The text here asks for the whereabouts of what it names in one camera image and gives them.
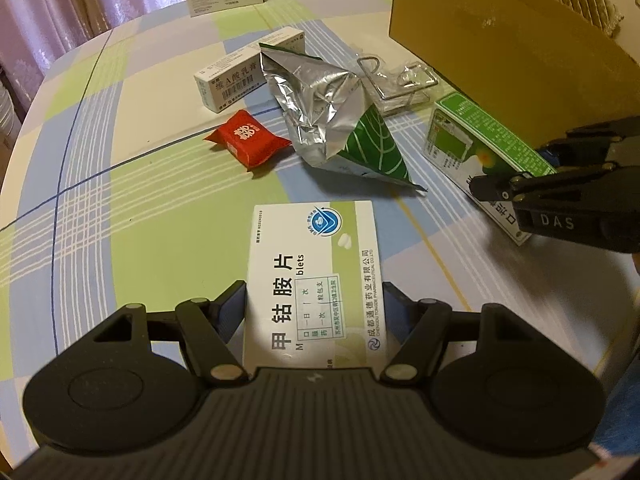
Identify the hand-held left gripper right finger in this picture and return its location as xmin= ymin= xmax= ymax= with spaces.
xmin=381 ymin=282 xmax=546 ymax=386

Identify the pink sheer curtain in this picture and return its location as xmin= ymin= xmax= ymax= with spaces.
xmin=0 ymin=0 xmax=191 ymax=126

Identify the green and white medicine box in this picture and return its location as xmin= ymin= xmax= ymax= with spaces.
xmin=422 ymin=92 xmax=558 ymax=247

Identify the slim white ointment box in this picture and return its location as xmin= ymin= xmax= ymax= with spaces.
xmin=194 ymin=30 xmax=307 ymax=113

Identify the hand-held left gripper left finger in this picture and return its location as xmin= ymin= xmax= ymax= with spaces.
xmin=92 ymin=280 xmax=251 ymax=386

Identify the large white medicine box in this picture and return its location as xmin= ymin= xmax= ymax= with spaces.
xmin=242 ymin=200 xmax=386 ymax=372

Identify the silver foil pouch green leaf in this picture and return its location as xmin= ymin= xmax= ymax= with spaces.
xmin=259 ymin=44 xmax=429 ymax=196

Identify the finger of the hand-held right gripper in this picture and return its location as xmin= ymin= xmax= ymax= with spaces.
xmin=535 ymin=115 xmax=640 ymax=168
xmin=470 ymin=170 xmax=563 ymax=207

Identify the long brown cardboard box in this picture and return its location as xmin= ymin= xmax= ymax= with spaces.
xmin=389 ymin=0 xmax=640 ymax=148

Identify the red candy packet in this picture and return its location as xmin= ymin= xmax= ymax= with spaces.
xmin=203 ymin=109 xmax=293 ymax=171

